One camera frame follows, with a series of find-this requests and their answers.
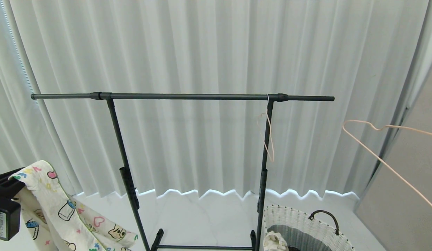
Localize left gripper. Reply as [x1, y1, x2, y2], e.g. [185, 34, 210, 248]
[0, 199, 22, 242]

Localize cream printed garment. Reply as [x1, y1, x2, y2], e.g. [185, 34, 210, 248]
[8, 160, 139, 251]
[264, 230, 289, 251]

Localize pink clothes hanger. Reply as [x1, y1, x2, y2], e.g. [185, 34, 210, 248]
[259, 112, 275, 163]
[342, 119, 432, 214]

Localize white laundry basket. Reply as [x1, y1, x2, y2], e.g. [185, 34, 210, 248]
[263, 205, 356, 251]

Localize black clothes rack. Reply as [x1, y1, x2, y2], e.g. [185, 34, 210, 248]
[30, 92, 335, 251]

